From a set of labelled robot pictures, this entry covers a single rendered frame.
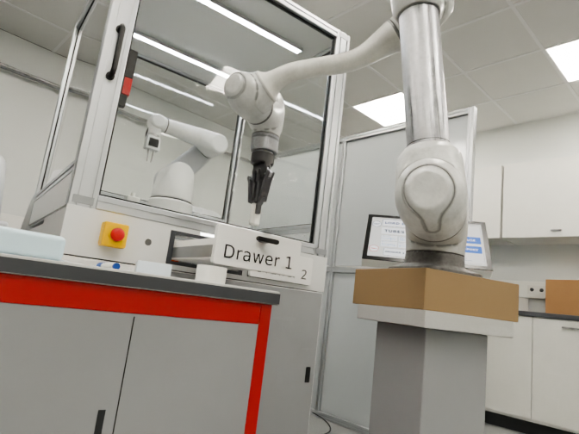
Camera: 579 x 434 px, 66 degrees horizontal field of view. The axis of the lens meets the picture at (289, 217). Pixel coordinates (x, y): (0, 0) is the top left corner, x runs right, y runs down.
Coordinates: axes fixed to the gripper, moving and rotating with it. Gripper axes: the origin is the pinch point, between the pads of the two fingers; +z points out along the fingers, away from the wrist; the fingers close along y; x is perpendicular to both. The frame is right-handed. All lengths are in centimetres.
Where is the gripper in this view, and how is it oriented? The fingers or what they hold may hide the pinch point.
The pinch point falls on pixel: (255, 214)
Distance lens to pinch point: 139.9
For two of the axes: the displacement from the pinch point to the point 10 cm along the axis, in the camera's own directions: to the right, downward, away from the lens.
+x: -8.0, -2.1, -5.7
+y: -5.9, 0.9, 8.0
